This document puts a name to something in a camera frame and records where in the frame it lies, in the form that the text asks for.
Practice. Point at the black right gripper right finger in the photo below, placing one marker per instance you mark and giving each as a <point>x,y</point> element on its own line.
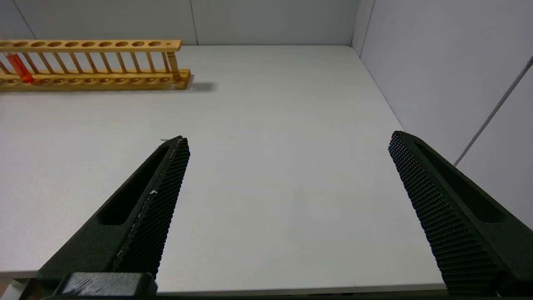
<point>454,216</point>

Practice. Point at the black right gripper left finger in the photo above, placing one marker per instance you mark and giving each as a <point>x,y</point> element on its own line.
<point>145,216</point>

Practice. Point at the red pigment glass test tube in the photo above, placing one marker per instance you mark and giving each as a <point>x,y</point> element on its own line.
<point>20,68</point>

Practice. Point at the wooden test tube rack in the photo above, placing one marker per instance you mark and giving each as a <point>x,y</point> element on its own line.
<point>100,43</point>

